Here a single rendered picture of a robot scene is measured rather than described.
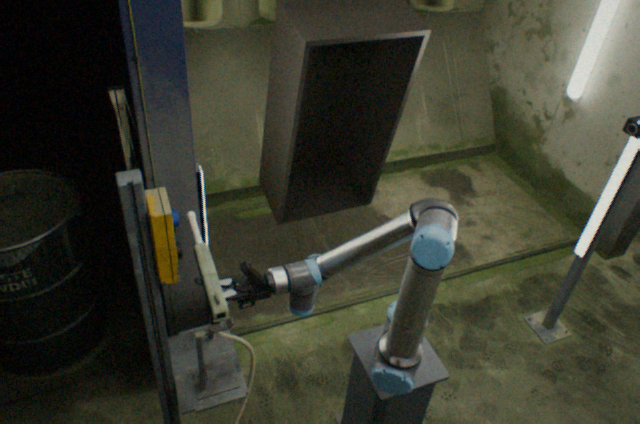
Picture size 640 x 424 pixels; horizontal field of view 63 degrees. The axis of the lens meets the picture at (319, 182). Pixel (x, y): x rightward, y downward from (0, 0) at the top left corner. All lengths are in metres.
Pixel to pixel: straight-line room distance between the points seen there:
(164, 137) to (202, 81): 1.87
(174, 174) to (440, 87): 2.87
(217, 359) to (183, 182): 0.65
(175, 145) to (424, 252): 0.94
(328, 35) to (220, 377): 1.37
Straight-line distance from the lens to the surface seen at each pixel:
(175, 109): 1.84
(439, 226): 1.50
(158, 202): 1.43
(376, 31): 2.34
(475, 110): 4.59
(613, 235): 4.03
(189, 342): 2.06
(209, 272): 1.71
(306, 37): 2.20
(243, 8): 3.80
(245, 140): 3.75
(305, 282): 1.76
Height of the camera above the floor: 2.43
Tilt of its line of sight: 36 degrees down
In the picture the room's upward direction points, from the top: 5 degrees clockwise
